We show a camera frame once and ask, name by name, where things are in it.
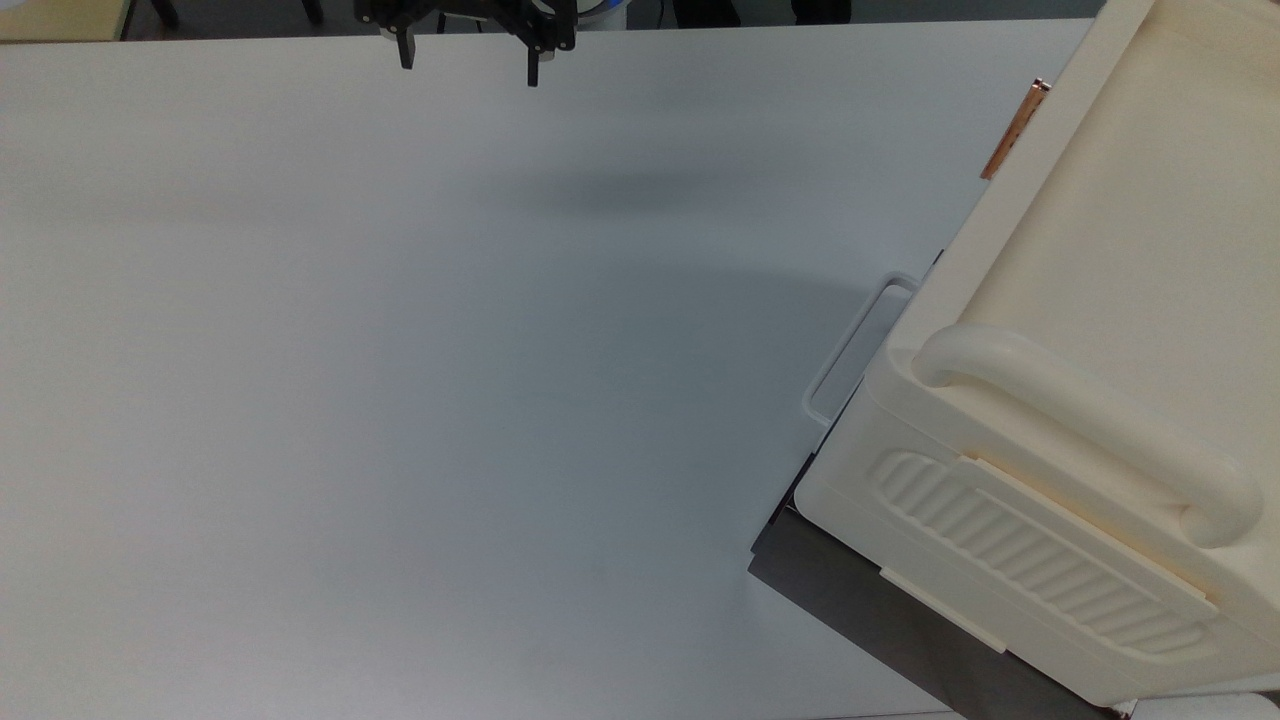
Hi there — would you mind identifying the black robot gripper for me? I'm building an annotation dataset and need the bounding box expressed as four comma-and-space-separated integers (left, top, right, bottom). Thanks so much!
354, 0, 578, 89

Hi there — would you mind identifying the copper cabinet door handle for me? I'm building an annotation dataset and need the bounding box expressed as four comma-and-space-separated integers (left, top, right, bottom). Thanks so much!
979, 77, 1053, 182

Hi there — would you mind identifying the cream plastic cabinet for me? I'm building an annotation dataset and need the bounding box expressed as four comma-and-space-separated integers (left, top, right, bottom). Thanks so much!
795, 0, 1280, 706

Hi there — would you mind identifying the light wooden table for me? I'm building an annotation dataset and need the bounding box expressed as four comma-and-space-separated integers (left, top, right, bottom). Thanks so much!
0, 0, 133, 43

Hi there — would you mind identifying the white drawer pull handle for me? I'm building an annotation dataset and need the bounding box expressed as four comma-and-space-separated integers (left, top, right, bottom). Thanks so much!
801, 269, 924, 430

